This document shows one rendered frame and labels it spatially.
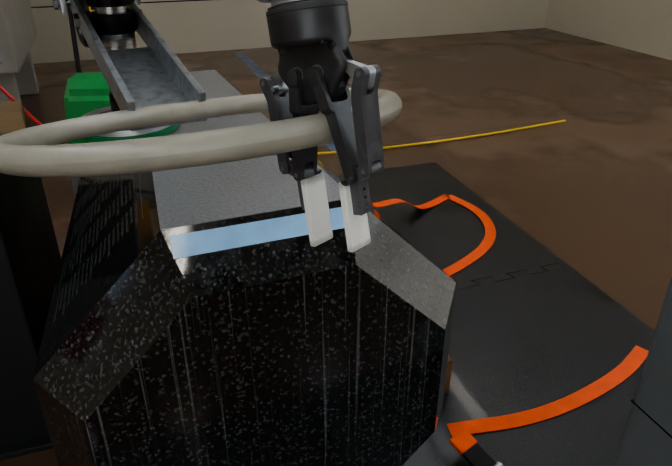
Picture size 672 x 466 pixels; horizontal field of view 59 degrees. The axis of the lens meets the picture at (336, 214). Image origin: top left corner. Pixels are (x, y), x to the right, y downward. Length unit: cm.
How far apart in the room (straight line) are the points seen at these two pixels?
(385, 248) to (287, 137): 56
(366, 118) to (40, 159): 29
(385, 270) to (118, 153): 62
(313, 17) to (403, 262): 66
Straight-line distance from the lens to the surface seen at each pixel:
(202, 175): 115
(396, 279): 107
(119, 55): 128
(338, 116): 55
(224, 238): 96
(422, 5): 703
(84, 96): 296
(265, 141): 53
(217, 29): 633
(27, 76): 518
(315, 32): 53
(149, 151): 53
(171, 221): 99
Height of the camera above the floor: 125
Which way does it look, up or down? 27 degrees down
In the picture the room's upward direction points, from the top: straight up
